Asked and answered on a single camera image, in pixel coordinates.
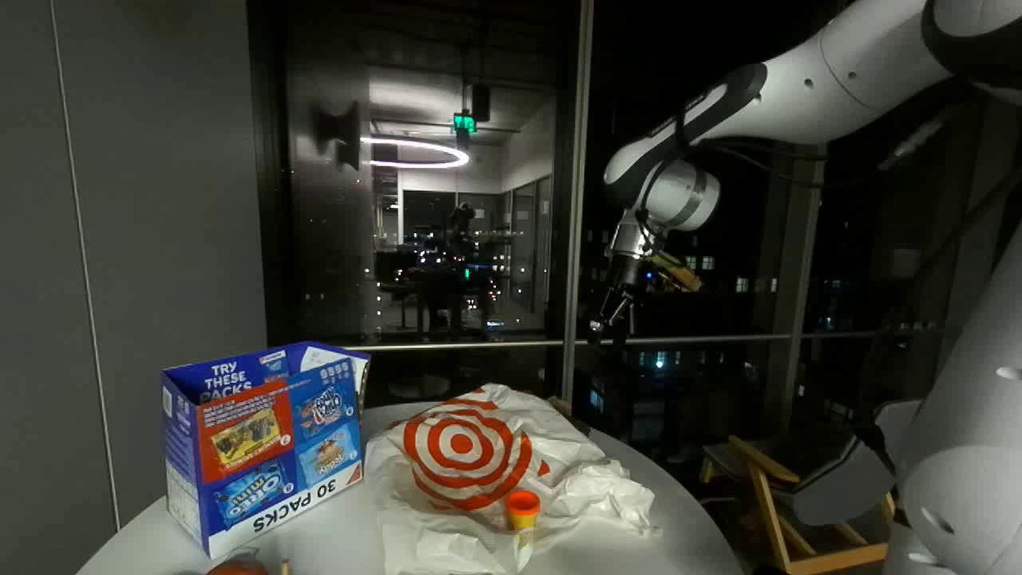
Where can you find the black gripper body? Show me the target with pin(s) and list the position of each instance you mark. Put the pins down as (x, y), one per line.
(629, 248)

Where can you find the white plastic bag red bullseye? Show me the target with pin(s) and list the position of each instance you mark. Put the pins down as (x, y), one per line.
(466, 451)

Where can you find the yellow play dough container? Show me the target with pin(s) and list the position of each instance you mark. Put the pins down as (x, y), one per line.
(523, 514)

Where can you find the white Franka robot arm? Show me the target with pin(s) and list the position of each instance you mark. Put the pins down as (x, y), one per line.
(842, 75)

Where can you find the green exit sign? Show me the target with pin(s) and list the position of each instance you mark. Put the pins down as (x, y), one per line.
(463, 123)

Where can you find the blue snack pack cardboard box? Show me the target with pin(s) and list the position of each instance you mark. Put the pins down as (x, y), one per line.
(266, 448)

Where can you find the brown round object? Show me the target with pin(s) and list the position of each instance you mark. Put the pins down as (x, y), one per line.
(239, 568)

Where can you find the metal window frame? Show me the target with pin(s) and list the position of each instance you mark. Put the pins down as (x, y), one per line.
(575, 212)

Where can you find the wooden folding frame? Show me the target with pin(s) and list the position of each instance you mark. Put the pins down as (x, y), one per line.
(772, 500)

